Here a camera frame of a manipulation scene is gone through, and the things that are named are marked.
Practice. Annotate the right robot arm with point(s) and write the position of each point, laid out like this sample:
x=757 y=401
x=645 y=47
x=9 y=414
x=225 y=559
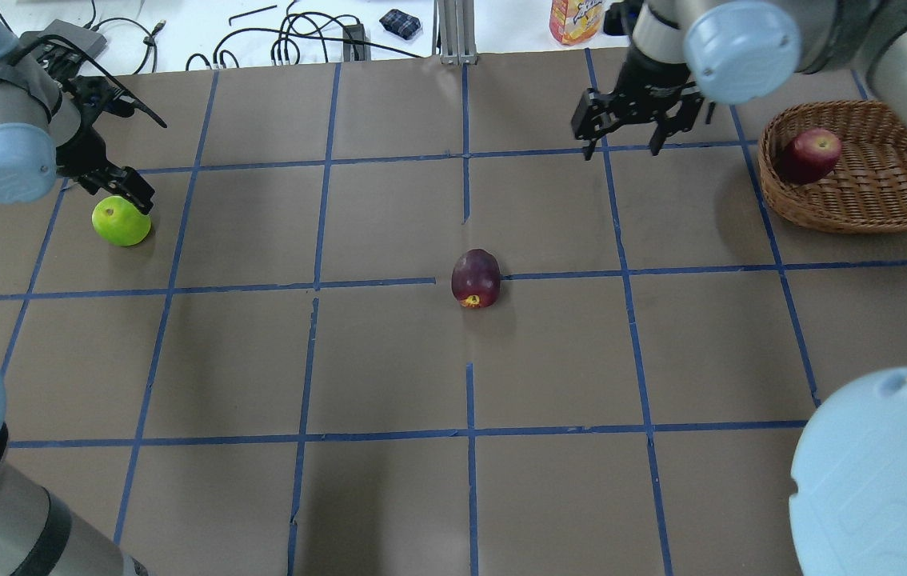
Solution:
x=848 y=515

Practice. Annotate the dark red apple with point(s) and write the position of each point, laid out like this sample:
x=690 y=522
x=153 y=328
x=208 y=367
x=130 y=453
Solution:
x=475 y=280

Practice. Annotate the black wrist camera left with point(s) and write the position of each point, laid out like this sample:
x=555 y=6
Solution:
x=95 y=96

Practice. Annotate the black usb hub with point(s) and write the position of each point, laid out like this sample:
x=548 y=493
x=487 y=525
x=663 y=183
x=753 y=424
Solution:
x=62 y=53

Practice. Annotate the green apple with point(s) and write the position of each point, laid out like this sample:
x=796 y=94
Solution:
x=119 y=222

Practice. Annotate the aluminium frame post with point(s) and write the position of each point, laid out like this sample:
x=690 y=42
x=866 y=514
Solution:
x=454 y=39

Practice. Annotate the woven wicker basket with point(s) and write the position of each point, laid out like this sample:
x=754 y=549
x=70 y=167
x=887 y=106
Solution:
x=866 y=193

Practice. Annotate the orange drink bottle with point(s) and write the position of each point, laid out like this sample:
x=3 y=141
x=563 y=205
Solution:
x=574 y=22

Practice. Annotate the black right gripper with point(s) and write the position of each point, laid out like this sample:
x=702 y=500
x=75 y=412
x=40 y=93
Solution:
x=650 y=78

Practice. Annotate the black allen key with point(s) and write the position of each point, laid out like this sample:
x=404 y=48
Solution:
x=249 y=13

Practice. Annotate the dark blue checkered pouch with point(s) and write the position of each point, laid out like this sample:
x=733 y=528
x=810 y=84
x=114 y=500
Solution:
x=401 y=24

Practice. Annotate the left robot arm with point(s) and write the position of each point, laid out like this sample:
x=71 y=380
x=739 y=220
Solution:
x=47 y=133

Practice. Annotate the red yellow apple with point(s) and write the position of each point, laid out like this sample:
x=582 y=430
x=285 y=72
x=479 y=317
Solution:
x=811 y=156

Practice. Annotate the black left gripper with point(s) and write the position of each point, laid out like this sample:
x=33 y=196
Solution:
x=82 y=150

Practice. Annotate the black power adapter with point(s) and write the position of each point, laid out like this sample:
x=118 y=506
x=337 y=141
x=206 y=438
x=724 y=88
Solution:
x=354 y=48

